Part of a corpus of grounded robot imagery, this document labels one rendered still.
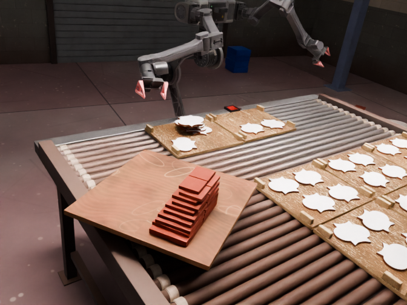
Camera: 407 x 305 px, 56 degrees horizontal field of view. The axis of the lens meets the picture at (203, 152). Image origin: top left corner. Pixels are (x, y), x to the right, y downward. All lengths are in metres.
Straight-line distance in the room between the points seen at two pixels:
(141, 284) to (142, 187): 0.37
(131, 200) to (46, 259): 1.42
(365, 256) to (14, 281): 1.93
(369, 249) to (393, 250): 0.08
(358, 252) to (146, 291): 0.75
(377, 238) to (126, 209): 0.92
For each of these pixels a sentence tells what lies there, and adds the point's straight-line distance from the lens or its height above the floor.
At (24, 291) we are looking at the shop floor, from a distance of 2.51.
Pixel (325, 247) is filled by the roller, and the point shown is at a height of 0.92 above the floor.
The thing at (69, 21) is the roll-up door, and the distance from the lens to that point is 6.51.
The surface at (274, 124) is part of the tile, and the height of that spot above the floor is 0.95.
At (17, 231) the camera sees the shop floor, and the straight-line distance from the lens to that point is 2.92.
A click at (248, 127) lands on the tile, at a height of 0.95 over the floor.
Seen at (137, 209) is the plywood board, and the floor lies 1.04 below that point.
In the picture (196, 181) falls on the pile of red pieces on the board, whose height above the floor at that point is 1.17.
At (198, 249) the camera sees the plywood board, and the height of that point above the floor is 1.04.
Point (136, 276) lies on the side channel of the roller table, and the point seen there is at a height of 0.95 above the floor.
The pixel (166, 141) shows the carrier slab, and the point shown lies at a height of 0.94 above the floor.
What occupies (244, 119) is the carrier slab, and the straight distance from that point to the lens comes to 2.33.
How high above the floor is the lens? 1.81
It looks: 28 degrees down
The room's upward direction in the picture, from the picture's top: 7 degrees clockwise
